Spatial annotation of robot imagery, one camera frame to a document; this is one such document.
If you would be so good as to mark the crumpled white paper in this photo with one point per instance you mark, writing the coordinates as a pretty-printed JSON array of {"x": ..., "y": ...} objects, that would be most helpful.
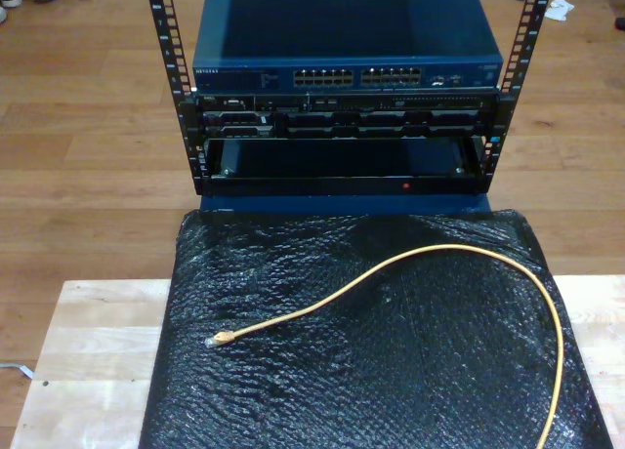
[{"x": 559, "y": 10}]

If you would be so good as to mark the black perforated rack post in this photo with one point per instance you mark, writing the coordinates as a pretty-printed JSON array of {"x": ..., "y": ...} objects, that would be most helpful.
[
  {"x": 166, "y": 29},
  {"x": 529, "y": 19}
]

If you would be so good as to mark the black rack shelf tray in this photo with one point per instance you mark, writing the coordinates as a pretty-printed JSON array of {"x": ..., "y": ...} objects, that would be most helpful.
[{"x": 342, "y": 183}]

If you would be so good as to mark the blue network switch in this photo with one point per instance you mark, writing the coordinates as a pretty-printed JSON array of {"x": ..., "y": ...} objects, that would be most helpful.
[{"x": 342, "y": 29}]

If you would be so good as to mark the black rack server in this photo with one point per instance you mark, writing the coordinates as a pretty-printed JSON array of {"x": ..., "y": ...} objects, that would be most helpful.
[{"x": 342, "y": 122}]

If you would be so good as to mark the blue rack base plate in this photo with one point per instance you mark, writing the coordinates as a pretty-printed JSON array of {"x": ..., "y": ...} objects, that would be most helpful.
[{"x": 317, "y": 205}]

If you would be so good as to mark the black bubble wrap mat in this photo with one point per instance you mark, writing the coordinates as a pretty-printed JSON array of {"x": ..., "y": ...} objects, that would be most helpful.
[{"x": 342, "y": 371}]

